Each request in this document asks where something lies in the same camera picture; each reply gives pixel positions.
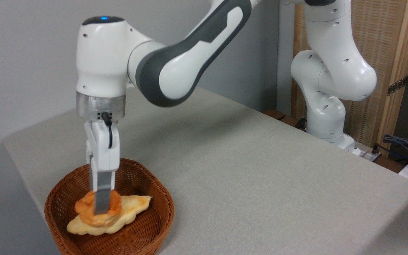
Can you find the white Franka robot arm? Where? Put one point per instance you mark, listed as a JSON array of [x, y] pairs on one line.
[[175, 71]]

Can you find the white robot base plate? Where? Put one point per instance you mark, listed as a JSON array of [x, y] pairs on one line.
[[363, 153]]

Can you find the metal screen hinge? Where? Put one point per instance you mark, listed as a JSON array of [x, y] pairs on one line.
[[397, 86]]

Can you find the brown wicker basket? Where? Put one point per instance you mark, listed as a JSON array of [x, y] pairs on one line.
[[136, 177]]

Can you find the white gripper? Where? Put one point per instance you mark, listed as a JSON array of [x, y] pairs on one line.
[[101, 152]]

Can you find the long braided pale bread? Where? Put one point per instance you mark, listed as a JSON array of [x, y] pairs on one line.
[[136, 205]]

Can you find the round orange bread roll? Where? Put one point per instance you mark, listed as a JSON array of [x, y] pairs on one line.
[[83, 209]]

